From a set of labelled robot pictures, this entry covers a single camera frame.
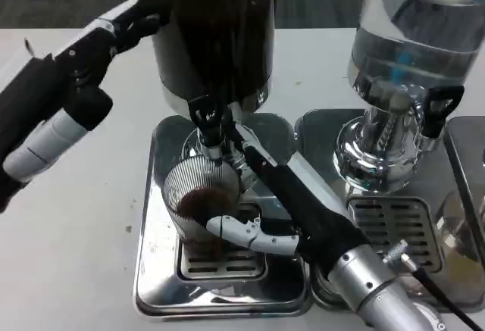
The clear water drink dispenser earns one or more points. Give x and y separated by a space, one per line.
409 62

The black dispenser tap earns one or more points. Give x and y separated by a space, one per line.
206 117
435 119

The dark coffee drink dispenser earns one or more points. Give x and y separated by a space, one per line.
212 24

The steel dispenser base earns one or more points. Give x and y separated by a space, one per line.
466 157

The clear ribbed glass cup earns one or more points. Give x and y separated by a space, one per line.
197 179

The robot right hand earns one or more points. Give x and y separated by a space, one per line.
303 210

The robot right silver forearm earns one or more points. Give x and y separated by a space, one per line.
363 283

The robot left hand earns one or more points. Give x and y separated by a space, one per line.
38 96

